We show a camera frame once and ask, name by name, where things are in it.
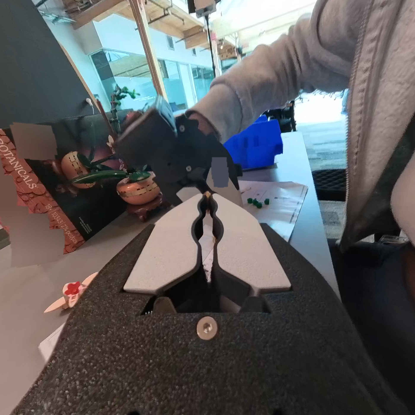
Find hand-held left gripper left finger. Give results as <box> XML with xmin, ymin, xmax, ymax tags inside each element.
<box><xmin>123</xmin><ymin>193</ymin><xmax>209</xmax><ymax>295</ymax></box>

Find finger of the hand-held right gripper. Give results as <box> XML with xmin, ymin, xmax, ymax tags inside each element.
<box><xmin>176</xmin><ymin>187</ymin><xmax>199</xmax><ymax>204</ymax></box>
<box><xmin>207</xmin><ymin>169</ymin><xmax>243</xmax><ymax>208</ymax></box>

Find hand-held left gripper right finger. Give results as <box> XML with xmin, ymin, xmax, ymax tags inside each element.
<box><xmin>209</xmin><ymin>193</ymin><xmax>292</xmax><ymax>297</ymax></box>

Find person's right forearm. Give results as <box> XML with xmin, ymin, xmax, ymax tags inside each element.
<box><xmin>185</xmin><ymin>42</ymin><xmax>352</xmax><ymax>143</ymax></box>

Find person's right hand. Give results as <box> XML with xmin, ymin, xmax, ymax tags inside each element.
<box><xmin>195</xmin><ymin>116</ymin><xmax>215</xmax><ymax>136</ymax></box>

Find blue plastic bin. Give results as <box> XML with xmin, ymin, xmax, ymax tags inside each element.
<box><xmin>224</xmin><ymin>115</ymin><xmax>283</xmax><ymax>171</ymax></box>

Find toy brick orchid plant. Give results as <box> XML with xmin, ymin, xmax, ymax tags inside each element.
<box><xmin>72</xmin><ymin>84</ymin><xmax>171</xmax><ymax>223</ymax></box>

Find dark toy set box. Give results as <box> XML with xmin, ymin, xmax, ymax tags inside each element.
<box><xmin>0</xmin><ymin>113</ymin><xmax>156</xmax><ymax>255</ymax></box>

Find pink toy brick flower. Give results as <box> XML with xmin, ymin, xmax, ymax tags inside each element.
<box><xmin>44</xmin><ymin>272</ymin><xmax>98</xmax><ymax>314</ymax></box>

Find black tripod pole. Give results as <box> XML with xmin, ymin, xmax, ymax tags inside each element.
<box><xmin>187</xmin><ymin>0</ymin><xmax>222</xmax><ymax>79</ymax></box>

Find person's dark trousers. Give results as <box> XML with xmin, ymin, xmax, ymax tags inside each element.
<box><xmin>327</xmin><ymin>237</ymin><xmax>415</xmax><ymax>415</ymax></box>

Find black panel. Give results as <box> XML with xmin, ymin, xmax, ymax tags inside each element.
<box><xmin>0</xmin><ymin>0</ymin><xmax>100</xmax><ymax>130</ymax></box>

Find white paper sheet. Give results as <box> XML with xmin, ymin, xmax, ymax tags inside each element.
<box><xmin>38</xmin><ymin>321</ymin><xmax>67</xmax><ymax>361</ymax></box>

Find person's grey hoodie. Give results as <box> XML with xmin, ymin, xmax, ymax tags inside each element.
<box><xmin>305</xmin><ymin>0</ymin><xmax>415</xmax><ymax>252</ymax></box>

